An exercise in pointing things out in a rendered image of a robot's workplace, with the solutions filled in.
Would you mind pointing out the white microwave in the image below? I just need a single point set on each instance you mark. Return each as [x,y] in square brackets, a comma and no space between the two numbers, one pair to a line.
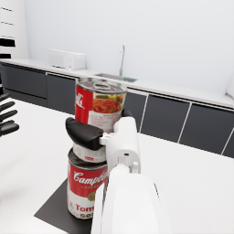
[66,59]

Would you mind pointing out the white tall cabinet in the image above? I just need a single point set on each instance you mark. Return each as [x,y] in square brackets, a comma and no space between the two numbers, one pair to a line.
[12,29]

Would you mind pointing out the dark grey square mat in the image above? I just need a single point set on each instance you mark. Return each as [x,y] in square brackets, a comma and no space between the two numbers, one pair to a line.
[59,210]

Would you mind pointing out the red Campbell's tomato soup can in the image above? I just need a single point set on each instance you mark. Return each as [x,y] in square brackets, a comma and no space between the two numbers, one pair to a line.
[85,187]

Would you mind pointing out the dark grey kitchen counter cabinets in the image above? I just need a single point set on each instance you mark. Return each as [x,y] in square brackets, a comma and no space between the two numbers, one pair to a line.
[158,114]

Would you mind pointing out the silver faucet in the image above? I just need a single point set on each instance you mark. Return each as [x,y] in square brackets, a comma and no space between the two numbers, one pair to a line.
[122,61]

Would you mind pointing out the red can with food picture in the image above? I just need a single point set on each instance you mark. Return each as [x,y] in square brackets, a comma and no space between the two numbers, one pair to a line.
[99,109]

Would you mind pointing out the kitchen sink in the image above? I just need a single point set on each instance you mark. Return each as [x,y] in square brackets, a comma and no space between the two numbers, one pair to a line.
[115,77]

